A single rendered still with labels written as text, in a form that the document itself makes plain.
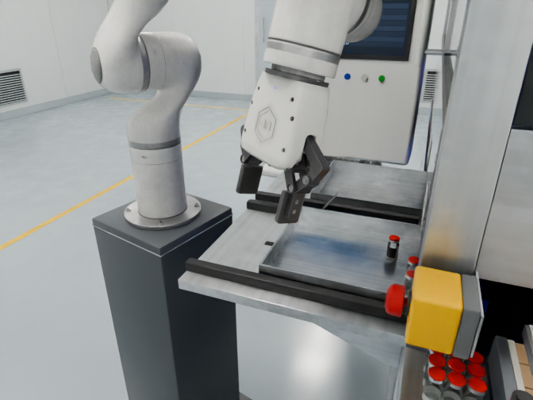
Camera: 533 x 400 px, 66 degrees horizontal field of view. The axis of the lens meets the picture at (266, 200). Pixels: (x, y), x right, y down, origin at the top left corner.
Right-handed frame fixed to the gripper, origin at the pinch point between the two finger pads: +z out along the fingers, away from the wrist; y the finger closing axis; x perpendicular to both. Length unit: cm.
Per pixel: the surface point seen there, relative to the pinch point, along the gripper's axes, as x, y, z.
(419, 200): 64, -18, 8
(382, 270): 32.8, -2.0, 15.1
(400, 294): 12.3, 14.6, 6.4
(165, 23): 226, -646, -38
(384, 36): 82, -63, -33
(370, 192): 57, -29, 10
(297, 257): 22.5, -14.2, 18.2
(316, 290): 16.8, -2.3, 17.4
